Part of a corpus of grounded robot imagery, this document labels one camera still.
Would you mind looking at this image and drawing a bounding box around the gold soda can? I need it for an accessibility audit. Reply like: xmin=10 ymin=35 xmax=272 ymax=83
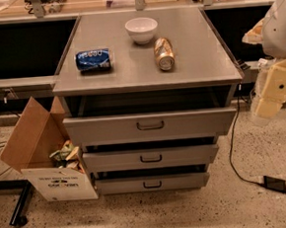
xmin=154 ymin=38 xmax=175 ymax=71

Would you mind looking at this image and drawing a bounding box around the blue pepsi can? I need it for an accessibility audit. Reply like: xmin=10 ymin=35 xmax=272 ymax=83
xmin=75 ymin=48 xmax=111 ymax=71

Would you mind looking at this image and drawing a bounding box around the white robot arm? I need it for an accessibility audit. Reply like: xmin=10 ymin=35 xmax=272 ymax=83
xmin=242 ymin=0 xmax=286 ymax=123

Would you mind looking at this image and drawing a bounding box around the grey bottom drawer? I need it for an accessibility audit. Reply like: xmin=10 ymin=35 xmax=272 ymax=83
xmin=95 ymin=173 xmax=209 ymax=195

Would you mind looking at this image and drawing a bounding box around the white ceramic bowl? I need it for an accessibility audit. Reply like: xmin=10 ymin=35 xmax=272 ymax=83
xmin=125 ymin=17 xmax=158 ymax=44

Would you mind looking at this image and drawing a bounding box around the grey top drawer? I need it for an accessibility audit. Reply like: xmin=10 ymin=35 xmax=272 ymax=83
xmin=63 ymin=108 xmax=236 ymax=147

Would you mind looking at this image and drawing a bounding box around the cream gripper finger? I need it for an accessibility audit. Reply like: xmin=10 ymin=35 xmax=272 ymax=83
xmin=253 ymin=98 xmax=283 ymax=119

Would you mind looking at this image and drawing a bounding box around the grey middle drawer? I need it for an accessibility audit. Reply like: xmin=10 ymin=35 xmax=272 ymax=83
xmin=83 ymin=144 xmax=218 ymax=173

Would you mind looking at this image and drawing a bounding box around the grey drawer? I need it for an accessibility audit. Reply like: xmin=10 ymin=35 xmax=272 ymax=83
xmin=63 ymin=108 xmax=236 ymax=147
xmin=95 ymin=173 xmax=209 ymax=195
xmin=83 ymin=144 xmax=218 ymax=173

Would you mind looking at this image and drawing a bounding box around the grey drawer cabinet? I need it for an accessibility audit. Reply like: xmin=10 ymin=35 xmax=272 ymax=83
xmin=53 ymin=6 xmax=243 ymax=186

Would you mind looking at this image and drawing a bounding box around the black power cable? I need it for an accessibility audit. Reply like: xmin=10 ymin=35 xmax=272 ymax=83
xmin=223 ymin=84 xmax=286 ymax=218

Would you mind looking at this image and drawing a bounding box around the black power adapter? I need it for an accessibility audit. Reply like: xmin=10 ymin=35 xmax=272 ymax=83
xmin=263 ymin=176 xmax=286 ymax=194

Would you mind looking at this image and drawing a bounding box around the cardboard box with trash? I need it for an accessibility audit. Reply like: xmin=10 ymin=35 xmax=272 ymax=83
xmin=0 ymin=97 xmax=98 ymax=201

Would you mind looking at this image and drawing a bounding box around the black metal floor stand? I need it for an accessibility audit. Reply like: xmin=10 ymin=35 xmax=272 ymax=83
xmin=0 ymin=180 xmax=32 ymax=227

